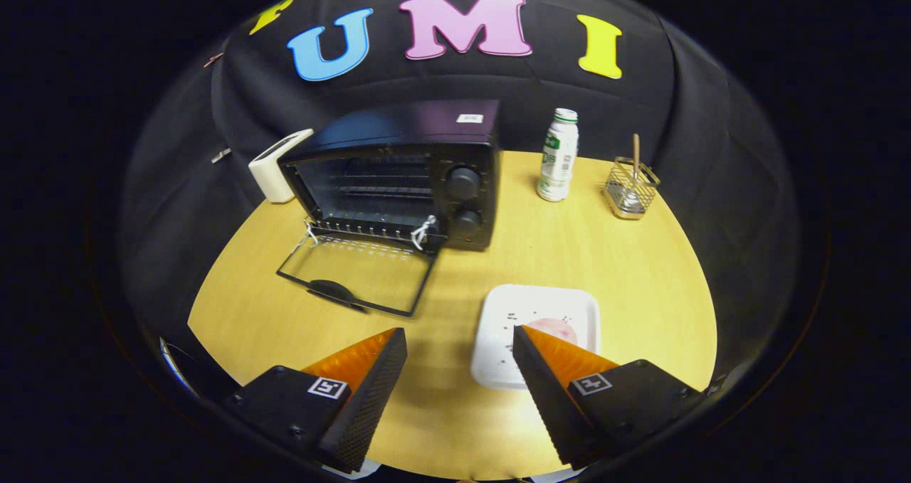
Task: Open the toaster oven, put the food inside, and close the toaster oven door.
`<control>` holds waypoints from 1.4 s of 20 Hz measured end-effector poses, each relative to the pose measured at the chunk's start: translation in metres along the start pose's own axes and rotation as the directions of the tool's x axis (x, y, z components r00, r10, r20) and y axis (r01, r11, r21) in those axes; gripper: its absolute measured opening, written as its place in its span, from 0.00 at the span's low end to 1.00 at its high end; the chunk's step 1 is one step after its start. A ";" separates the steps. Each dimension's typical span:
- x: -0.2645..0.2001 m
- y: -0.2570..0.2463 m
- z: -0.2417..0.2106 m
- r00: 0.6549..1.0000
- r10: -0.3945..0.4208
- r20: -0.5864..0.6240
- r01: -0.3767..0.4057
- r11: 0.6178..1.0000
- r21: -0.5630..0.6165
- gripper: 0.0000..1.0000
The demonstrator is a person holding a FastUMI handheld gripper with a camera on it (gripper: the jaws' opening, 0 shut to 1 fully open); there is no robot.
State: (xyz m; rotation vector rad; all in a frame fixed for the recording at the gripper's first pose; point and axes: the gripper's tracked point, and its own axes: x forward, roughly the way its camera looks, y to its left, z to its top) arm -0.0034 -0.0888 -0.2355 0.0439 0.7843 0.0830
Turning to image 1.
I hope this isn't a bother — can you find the white plastic bottle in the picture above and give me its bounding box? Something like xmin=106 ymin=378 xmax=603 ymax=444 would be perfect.
xmin=537 ymin=108 xmax=580 ymax=203

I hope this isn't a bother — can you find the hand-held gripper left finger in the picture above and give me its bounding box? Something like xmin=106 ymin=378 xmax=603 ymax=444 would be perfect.
xmin=221 ymin=327 xmax=409 ymax=474

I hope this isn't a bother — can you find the black toaster oven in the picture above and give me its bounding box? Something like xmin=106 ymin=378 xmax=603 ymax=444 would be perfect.
xmin=276 ymin=99 xmax=502 ymax=318

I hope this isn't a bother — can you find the wire mesh holder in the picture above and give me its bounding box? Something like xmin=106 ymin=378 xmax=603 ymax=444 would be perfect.
xmin=604 ymin=157 xmax=661 ymax=220

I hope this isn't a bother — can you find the white square plate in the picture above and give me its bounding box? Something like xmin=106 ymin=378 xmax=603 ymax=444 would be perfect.
xmin=470 ymin=285 xmax=601 ymax=391

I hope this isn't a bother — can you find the white bread toaster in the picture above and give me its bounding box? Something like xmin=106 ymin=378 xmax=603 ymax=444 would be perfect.
xmin=248 ymin=129 xmax=315 ymax=204

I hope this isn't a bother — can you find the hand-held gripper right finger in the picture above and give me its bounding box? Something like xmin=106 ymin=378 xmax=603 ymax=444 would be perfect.
xmin=512 ymin=324 xmax=710 ymax=469

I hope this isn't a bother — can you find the pink ham slice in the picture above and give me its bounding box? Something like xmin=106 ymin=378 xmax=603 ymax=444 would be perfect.
xmin=525 ymin=317 xmax=579 ymax=346

